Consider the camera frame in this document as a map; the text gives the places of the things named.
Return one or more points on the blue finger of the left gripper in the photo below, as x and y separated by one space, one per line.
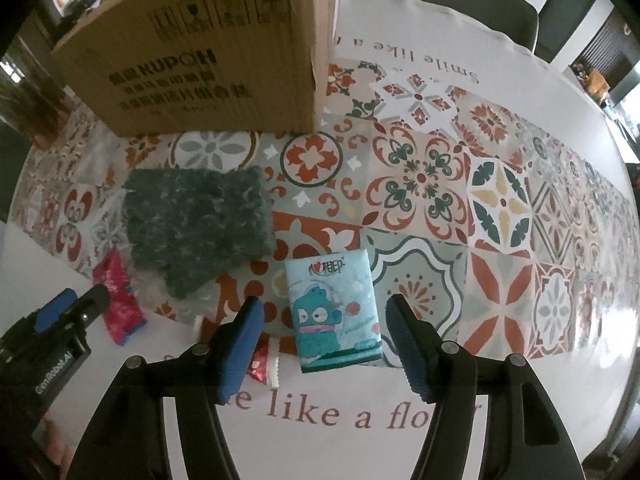
86 309
50 312

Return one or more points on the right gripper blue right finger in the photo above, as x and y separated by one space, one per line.
415 343

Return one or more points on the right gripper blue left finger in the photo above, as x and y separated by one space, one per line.
235 343

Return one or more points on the red pink snack packet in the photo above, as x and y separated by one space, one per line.
123 316

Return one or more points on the teal cartoon tissue pack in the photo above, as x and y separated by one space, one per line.
333 311

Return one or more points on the dark green fluffy cloth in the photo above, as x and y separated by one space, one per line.
192 225

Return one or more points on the red white patterned packet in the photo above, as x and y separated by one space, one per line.
265 362

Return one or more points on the clear plastic bag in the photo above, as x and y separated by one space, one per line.
149 288

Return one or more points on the patterned tile table runner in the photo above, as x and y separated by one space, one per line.
497 233

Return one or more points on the glass vase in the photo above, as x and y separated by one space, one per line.
39 116

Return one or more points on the brown cardboard box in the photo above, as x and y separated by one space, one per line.
168 66

